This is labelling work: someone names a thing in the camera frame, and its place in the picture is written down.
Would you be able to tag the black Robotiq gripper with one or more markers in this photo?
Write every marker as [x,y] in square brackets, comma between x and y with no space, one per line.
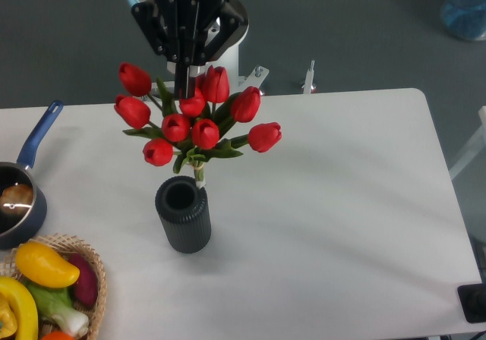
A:
[185,32]

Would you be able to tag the red tulip bouquet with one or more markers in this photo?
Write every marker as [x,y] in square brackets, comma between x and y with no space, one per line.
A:
[191,131]

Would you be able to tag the dark grey ribbed vase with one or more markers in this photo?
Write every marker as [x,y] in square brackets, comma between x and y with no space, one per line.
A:
[183,209]

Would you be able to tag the brown patty in pan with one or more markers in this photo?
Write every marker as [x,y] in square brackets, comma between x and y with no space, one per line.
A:
[16,200]

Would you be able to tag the blue translucent container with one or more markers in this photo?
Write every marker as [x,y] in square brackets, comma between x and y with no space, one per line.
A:
[464,19]

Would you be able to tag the purple toy sweet potato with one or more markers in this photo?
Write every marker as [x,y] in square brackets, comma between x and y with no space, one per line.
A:
[85,289]

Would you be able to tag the yellow toy mango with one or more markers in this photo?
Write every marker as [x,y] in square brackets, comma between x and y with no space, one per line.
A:
[41,264]

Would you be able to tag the green white toy bok choy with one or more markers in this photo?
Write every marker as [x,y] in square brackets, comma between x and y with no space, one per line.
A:
[55,305]

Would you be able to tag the orange toy fruit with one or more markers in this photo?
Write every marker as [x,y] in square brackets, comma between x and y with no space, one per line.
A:
[57,335]

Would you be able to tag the yellow toy bell pepper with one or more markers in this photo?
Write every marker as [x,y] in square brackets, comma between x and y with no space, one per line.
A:
[23,307]

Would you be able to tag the black device at table edge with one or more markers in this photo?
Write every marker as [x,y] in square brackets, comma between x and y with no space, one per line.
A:
[472,299]

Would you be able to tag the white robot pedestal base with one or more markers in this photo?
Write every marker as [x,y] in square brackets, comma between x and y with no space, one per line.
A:
[237,82]

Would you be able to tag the blue handled saucepan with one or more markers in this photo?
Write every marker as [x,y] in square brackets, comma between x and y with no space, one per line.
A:
[16,230]

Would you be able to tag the white frame at right edge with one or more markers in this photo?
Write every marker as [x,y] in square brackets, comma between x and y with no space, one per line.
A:
[473,146]

